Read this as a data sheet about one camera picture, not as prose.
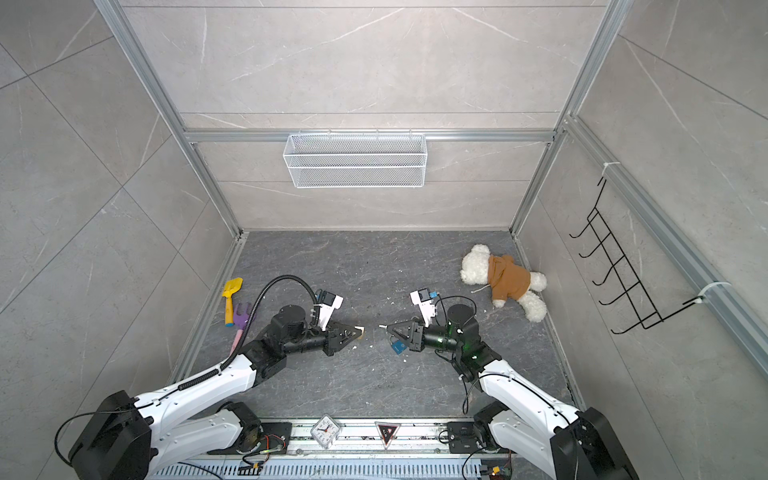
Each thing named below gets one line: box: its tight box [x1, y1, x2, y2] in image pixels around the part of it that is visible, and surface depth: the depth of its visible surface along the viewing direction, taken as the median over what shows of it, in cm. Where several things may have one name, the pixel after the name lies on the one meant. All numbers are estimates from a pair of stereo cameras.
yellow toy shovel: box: [222, 277, 244, 327], surface depth 99 cm
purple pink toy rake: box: [231, 302, 252, 355], surface depth 95 cm
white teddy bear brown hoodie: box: [460, 244, 547, 323], surface depth 98 cm
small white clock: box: [310, 414, 341, 449], surface depth 75 cm
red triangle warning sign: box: [374, 421, 401, 450], surface depth 76 cm
